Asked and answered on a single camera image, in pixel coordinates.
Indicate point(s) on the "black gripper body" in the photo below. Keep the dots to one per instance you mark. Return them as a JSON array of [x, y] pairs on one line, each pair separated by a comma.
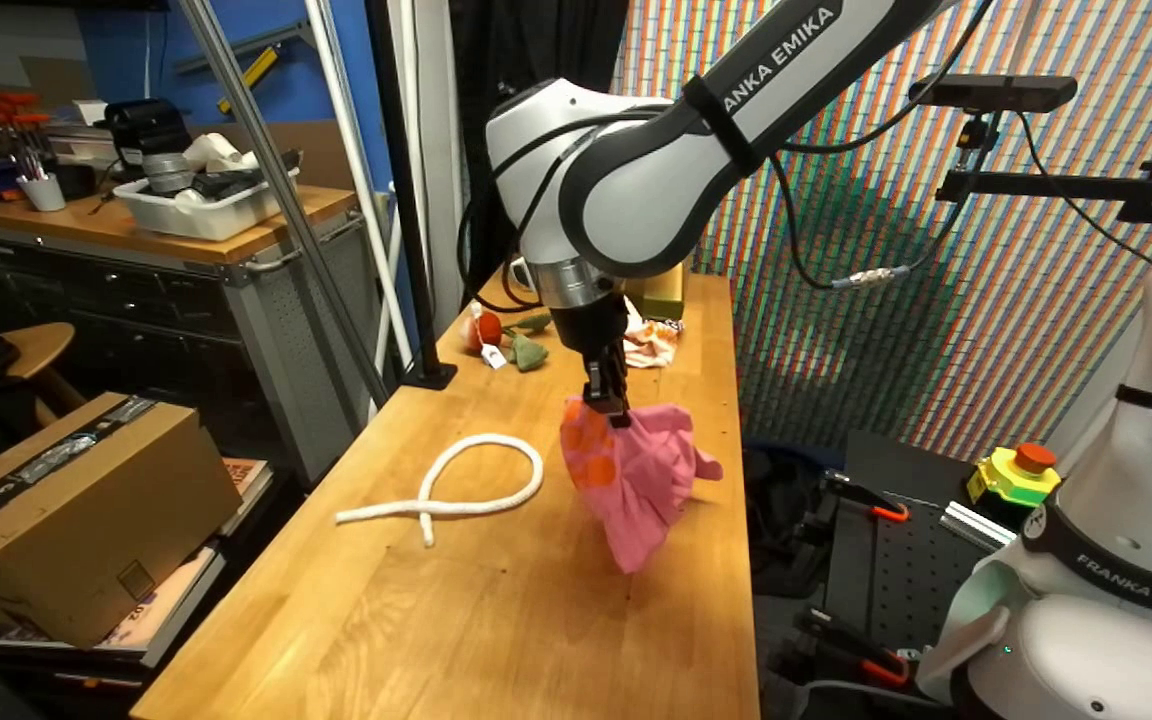
[[598, 342]]

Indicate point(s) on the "peach printed shirt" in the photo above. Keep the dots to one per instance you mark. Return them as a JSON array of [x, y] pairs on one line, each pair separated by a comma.
[[656, 348]]

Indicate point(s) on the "pink shirt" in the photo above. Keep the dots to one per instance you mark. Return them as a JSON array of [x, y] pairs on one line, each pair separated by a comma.
[[636, 485]]

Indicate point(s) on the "red turnip plushie green leaves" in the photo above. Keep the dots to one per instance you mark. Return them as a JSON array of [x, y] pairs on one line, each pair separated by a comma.
[[510, 342]]

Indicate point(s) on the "orange black clamp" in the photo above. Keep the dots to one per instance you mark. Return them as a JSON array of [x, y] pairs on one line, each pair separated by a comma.
[[878, 502], [862, 654]]

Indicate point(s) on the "white metal rod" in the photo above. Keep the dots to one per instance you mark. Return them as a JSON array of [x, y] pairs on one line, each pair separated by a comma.
[[359, 175]]

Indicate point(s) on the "black perforated metal plate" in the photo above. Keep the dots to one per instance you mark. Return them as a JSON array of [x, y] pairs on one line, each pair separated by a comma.
[[909, 574]]

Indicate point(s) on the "multicolour patterned backdrop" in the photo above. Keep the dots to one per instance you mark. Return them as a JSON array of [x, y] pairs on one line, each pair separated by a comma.
[[948, 334]]

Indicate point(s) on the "yellow red emergency stop button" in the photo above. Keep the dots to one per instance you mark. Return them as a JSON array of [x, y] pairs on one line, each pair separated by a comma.
[[1019, 478]]

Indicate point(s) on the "white plastic bin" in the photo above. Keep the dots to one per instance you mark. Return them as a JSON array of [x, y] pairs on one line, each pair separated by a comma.
[[202, 205]]

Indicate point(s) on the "wooden top workbench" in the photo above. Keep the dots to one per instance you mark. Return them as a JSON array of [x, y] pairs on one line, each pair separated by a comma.
[[136, 294]]

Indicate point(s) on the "cardboard box with black tape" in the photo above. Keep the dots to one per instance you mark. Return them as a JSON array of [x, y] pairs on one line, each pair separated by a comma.
[[80, 512]]

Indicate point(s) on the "round wooden stool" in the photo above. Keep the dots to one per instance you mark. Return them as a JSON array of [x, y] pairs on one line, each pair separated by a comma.
[[36, 348]]

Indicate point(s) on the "white cup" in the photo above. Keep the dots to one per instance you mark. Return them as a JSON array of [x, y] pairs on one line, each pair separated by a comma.
[[42, 194]]

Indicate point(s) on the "black bar camera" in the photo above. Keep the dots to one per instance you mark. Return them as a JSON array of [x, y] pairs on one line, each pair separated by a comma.
[[989, 95]]

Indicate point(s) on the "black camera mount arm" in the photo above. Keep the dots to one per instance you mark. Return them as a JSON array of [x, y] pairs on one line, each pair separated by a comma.
[[1068, 190]]

